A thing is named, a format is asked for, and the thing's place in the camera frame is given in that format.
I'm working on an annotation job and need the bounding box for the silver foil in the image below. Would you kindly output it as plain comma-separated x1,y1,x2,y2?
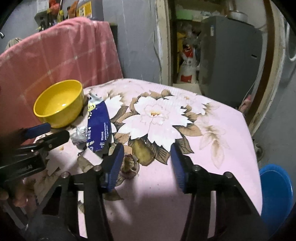
70,126,87,146

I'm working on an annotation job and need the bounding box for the blue milk powder sachet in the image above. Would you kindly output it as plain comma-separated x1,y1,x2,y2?
86,93,111,158

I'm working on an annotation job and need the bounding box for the purple brown peel scrap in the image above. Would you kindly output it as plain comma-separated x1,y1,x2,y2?
120,154,139,179

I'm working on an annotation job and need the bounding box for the left hand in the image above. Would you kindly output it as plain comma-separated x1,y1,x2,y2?
1,178,36,207

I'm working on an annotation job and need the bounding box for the yellow bowl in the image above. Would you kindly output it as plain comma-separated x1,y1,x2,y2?
33,80,84,128

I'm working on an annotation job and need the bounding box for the blue plastic bucket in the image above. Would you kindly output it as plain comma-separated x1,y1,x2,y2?
259,164,293,236

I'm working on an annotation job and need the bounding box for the grey rag on sink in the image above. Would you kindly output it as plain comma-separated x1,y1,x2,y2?
5,38,23,50

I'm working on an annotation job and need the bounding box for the red plaid cloth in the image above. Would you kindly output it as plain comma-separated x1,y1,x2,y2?
1,18,122,136

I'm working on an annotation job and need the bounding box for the pink floral tablecloth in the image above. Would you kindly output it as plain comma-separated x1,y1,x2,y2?
33,79,268,240

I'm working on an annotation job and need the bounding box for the large oil jug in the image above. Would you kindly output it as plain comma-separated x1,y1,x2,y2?
76,0,104,21

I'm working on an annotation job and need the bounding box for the red white sack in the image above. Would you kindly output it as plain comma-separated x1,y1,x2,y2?
177,45,198,84

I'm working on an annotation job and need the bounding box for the grey refrigerator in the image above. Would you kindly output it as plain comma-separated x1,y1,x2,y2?
198,16,262,108

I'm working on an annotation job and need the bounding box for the metal pot on fridge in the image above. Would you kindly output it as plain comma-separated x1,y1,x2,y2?
227,10,248,23

